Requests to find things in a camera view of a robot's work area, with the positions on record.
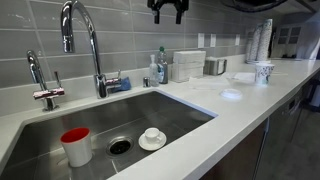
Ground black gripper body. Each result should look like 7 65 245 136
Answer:
147 0 189 10

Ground tall chrome gooseneck faucet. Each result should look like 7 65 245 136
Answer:
60 0 121 99

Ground small chrome side faucet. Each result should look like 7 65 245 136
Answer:
27 50 65 111

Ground green cap dish soap bottle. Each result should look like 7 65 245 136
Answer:
157 46 168 84

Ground clear soap pump bottle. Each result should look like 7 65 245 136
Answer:
149 54 159 87

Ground white paper towel stack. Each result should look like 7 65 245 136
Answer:
172 51 206 82

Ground metal napkin holder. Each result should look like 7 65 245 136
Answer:
204 57 227 76

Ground small chrome sink button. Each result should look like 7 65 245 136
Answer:
143 77 151 87

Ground blue sponge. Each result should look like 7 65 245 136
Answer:
111 77 131 93

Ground patterned paper cup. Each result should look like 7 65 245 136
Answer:
255 63 274 85

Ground stainless steel sink basin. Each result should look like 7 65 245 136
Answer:
0 92 214 180

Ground small white espresso cup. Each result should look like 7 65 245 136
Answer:
144 128 161 144

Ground white saucer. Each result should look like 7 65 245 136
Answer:
138 132 167 151

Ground white cup red inside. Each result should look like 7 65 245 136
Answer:
60 127 93 167

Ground dishwasher front panel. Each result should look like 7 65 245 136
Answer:
255 89 303 180

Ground white wall switch plate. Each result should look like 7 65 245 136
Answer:
198 33 205 48

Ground white wall outlet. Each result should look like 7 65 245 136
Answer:
210 34 216 47
235 34 240 46

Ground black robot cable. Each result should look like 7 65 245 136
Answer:
221 0 289 13

